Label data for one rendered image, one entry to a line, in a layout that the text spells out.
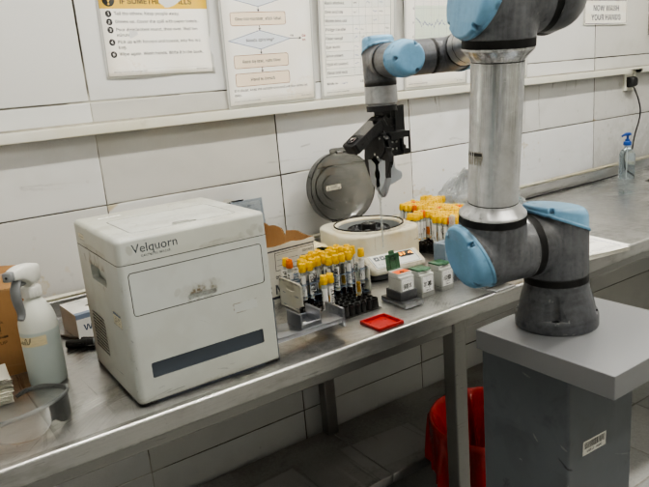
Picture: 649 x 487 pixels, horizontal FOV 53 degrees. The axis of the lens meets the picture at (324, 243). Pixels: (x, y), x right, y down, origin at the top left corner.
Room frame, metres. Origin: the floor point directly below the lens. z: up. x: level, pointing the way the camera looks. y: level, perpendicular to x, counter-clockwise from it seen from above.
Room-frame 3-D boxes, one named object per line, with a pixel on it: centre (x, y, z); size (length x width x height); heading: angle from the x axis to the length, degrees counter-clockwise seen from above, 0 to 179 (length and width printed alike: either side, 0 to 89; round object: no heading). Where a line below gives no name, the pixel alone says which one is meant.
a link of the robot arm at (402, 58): (1.43, -0.21, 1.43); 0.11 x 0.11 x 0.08; 18
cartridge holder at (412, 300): (1.44, -0.17, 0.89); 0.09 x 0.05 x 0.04; 32
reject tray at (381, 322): (1.32, -0.11, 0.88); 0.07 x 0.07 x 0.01; 33
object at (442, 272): (1.53, -0.28, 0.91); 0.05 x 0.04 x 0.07; 33
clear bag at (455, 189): (2.21, -0.48, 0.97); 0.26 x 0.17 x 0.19; 144
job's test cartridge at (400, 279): (1.44, -0.17, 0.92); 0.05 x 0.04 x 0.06; 32
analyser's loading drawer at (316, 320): (1.25, 0.07, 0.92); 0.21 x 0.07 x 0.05; 123
